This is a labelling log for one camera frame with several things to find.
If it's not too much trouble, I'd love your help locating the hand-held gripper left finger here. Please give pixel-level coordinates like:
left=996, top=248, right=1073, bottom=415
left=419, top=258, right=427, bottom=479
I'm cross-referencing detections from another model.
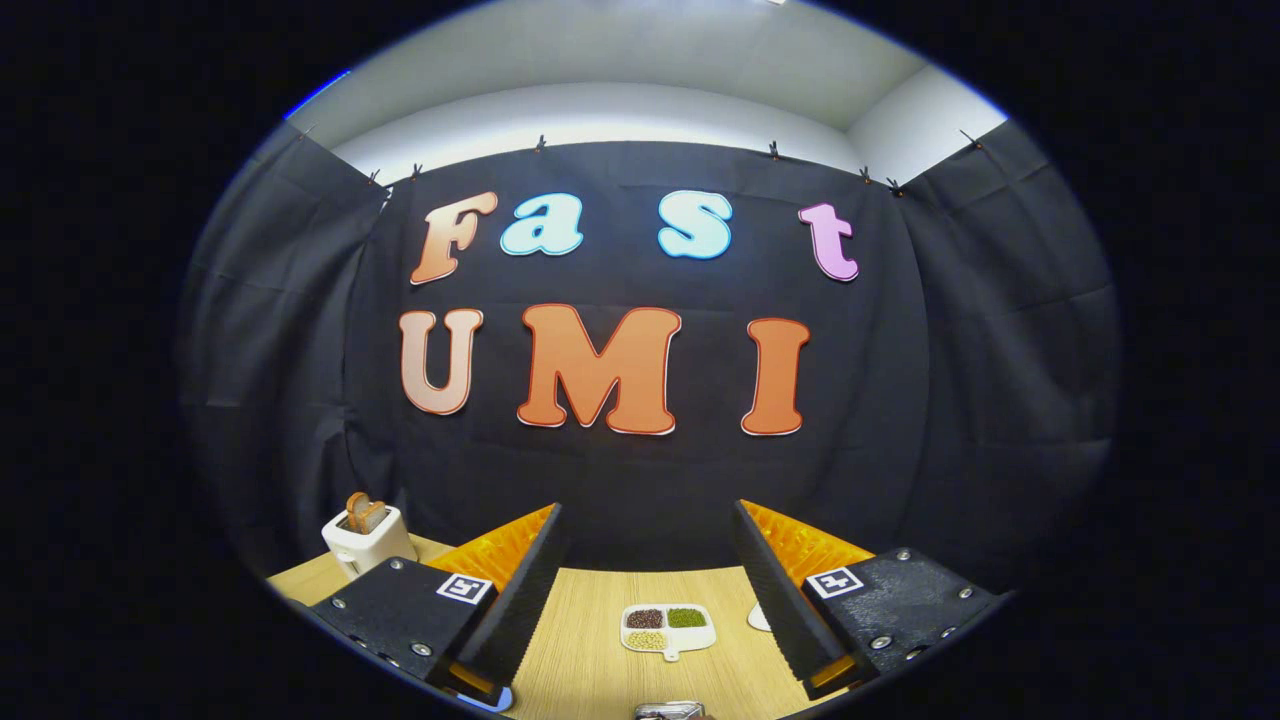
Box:
left=310, top=500, right=566, bottom=709

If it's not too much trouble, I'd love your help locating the white toaster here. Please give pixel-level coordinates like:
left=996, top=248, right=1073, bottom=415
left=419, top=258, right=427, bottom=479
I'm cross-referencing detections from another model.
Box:
left=321, top=503, right=419, bottom=581

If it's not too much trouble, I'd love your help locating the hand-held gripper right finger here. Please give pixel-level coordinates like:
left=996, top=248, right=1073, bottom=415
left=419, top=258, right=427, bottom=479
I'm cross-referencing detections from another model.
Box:
left=730, top=498, right=1004, bottom=703

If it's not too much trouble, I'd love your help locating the white divided dish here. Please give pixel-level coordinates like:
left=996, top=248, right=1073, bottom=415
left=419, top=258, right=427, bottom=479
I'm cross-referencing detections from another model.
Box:
left=619, top=603, right=718, bottom=663

